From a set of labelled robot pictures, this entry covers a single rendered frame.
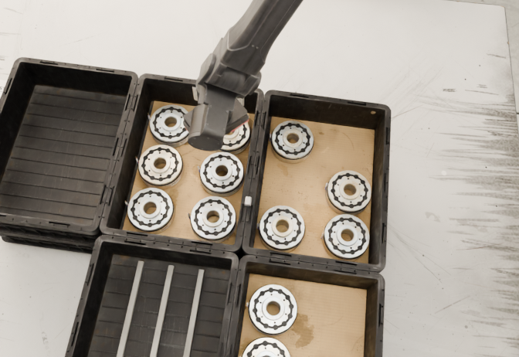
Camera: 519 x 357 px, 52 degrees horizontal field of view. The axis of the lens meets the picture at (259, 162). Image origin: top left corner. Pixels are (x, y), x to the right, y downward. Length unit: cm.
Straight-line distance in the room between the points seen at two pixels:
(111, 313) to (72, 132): 45
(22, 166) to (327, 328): 80
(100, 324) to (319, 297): 47
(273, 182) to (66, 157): 50
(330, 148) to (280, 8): 66
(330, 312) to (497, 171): 65
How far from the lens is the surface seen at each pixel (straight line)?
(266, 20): 74
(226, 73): 82
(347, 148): 134
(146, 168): 127
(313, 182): 129
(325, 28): 169
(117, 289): 124
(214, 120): 84
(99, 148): 136
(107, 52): 166
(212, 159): 127
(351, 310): 122
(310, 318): 120
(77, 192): 132
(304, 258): 112
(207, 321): 120
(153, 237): 114
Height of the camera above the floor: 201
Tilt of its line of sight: 66 degrees down
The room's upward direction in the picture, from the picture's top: 5 degrees clockwise
